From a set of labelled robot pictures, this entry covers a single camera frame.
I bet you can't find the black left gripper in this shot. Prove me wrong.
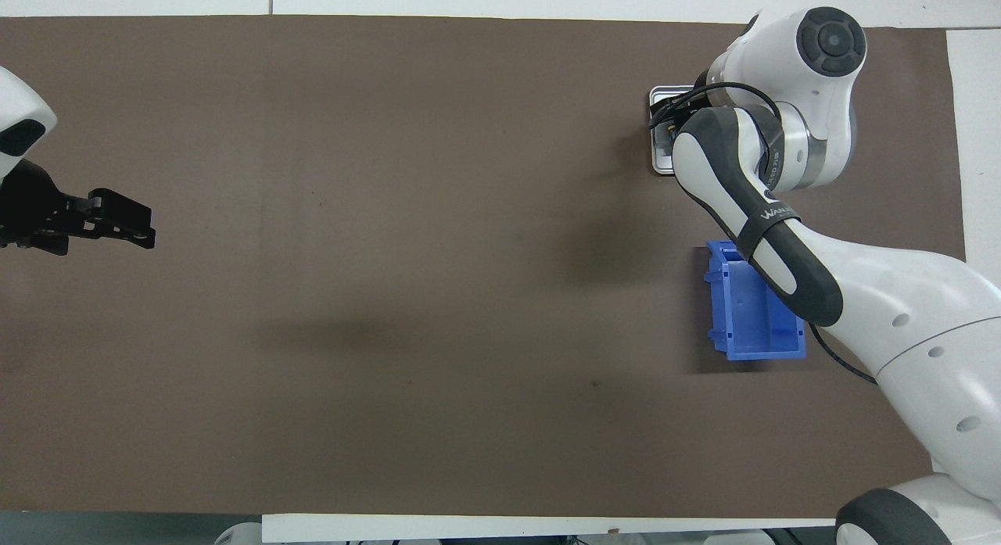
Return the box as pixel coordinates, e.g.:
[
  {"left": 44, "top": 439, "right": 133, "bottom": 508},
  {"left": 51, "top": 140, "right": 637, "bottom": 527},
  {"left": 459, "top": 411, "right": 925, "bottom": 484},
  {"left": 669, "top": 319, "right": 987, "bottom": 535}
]
[{"left": 0, "top": 160, "right": 156, "bottom": 256}]

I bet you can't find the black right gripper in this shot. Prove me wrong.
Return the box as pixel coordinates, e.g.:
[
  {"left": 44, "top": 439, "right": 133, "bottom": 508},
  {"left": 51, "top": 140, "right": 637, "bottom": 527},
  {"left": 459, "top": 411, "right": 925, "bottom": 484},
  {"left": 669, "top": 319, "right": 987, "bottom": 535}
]
[{"left": 673, "top": 74, "right": 732, "bottom": 114}]

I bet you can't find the grey metal tray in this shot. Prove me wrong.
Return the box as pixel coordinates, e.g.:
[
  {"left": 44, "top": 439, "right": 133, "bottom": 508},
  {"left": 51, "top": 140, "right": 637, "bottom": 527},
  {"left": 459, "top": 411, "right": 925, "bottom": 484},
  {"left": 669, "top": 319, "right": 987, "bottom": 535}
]
[{"left": 648, "top": 84, "right": 701, "bottom": 177}]

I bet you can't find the blue plastic storage bin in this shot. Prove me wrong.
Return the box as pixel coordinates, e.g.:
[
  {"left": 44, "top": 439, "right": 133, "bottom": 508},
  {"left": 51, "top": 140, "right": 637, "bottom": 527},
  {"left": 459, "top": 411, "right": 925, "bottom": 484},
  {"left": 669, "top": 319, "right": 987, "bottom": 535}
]
[{"left": 704, "top": 240, "right": 808, "bottom": 362}]

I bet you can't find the brown table mat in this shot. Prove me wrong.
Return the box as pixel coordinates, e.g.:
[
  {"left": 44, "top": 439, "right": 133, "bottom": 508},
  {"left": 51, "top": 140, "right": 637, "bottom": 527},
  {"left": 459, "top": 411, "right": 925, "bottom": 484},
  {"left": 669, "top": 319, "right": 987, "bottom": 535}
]
[{"left": 0, "top": 15, "right": 967, "bottom": 519}]

